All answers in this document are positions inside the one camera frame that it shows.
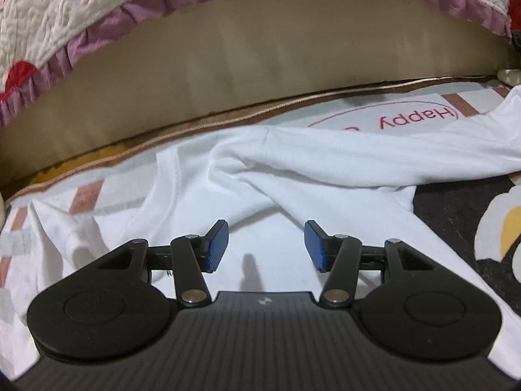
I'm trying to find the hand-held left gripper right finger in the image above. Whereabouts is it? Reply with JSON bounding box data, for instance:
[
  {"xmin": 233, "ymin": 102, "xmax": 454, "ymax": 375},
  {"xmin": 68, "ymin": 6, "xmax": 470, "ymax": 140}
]
[{"xmin": 304, "ymin": 219, "xmax": 438, "ymax": 309}]

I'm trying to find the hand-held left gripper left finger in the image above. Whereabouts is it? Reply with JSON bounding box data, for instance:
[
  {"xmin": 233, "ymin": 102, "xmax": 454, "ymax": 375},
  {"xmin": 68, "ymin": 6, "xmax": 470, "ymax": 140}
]
[{"xmin": 95, "ymin": 219, "xmax": 230, "ymax": 309}]

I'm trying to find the white t-shirt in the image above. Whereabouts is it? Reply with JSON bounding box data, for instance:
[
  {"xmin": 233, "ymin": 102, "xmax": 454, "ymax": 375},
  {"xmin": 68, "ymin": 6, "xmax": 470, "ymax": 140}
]
[{"xmin": 24, "ymin": 85, "xmax": 521, "ymax": 375}]

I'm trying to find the light printed play mat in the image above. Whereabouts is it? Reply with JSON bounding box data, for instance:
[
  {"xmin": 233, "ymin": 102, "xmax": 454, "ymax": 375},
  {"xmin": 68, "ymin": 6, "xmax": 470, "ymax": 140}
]
[{"xmin": 0, "ymin": 74, "xmax": 521, "ymax": 375}]

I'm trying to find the beige bed base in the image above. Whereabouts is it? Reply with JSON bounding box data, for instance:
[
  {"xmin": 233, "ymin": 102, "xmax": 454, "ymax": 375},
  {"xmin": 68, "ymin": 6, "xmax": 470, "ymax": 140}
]
[{"xmin": 0, "ymin": 0, "xmax": 514, "ymax": 174}]

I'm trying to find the quilted bedspread with purple ruffle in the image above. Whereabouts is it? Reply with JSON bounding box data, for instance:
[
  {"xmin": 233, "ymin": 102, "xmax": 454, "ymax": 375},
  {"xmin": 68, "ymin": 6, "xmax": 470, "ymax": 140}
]
[{"xmin": 0, "ymin": 0, "xmax": 521, "ymax": 128}]

